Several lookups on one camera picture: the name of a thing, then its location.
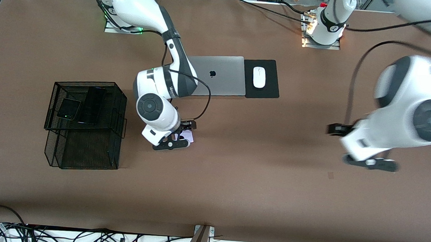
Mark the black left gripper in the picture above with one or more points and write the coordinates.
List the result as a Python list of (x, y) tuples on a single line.
[(337, 129)]

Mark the lilac flip phone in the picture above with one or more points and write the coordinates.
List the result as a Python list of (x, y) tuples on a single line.
[(189, 136)]

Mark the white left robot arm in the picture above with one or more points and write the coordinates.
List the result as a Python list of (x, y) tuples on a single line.
[(408, 91)]

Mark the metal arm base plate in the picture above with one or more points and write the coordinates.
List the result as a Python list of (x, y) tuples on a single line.
[(308, 44), (110, 29)]

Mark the small black flip phone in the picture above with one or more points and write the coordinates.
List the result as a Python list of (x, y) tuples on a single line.
[(68, 109)]

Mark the white computer mouse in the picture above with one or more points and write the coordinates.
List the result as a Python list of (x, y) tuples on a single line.
[(259, 77)]

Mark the silver laptop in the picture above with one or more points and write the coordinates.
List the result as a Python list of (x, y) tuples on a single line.
[(225, 76)]

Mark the black slab smartphone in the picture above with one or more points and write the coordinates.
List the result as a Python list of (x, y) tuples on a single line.
[(93, 106)]

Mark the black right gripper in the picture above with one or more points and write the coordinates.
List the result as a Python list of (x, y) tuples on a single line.
[(188, 126)]

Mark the black mouse pad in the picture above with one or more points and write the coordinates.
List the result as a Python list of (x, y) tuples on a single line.
[(272, 79)]

